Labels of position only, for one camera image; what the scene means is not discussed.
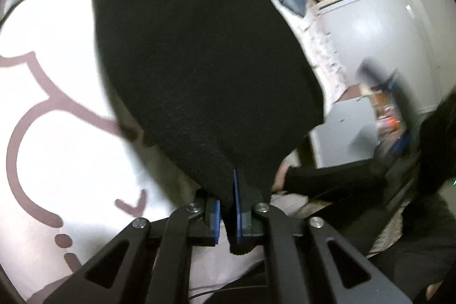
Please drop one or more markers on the person in black clothes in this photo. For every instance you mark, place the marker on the person in black clothes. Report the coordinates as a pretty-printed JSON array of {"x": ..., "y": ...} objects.
[{"x": 427, "y": 218}]

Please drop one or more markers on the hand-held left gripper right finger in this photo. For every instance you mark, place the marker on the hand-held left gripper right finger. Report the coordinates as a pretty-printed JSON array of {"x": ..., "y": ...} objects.
[{"x": 237, "y": 208}]

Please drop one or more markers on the person's right forearm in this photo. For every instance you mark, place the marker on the person's right forearm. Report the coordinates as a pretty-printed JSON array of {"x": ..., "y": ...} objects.
[{"x": 331, "y": 179}]

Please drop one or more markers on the black garment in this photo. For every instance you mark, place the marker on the black garment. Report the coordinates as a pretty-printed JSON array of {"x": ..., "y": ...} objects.
[{"x": 199, "y": 58}]

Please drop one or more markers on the white pink printed blanket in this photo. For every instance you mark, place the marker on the white pink printed blanket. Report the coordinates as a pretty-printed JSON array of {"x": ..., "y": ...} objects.
[{"x": 53, "y": 147}]

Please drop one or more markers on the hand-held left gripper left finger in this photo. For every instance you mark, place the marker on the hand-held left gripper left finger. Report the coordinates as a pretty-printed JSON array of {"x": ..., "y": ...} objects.
[{"x": 215, "y": 222}]

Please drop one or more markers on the person's right hand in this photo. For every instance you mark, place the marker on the person's right hand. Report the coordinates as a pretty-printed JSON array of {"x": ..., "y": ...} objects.
[{"x": 280, "y": 177}]

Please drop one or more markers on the small white cabinet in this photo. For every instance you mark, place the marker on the small white cabinet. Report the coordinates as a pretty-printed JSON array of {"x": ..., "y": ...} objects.
[{"x": 338, "y": 136}]

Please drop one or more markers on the dark blurred clutter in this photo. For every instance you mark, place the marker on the dark blurred clutter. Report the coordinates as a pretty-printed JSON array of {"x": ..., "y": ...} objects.
[{"x": 388, "y": 104}]

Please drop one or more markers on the tall white cabinet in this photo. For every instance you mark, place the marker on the tall white cabinet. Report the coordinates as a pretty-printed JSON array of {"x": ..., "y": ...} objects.
[{"x": 374, "y": 33}]

